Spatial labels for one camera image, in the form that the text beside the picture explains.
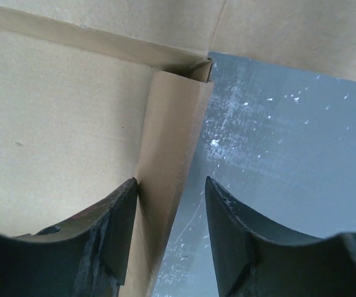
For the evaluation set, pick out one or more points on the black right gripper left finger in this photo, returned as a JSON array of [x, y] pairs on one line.
[[84, 255]]

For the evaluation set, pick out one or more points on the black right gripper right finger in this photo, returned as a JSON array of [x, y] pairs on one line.
[[256, 256]]

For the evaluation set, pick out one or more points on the brown cardboard box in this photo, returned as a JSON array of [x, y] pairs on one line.
[[259, 95]]

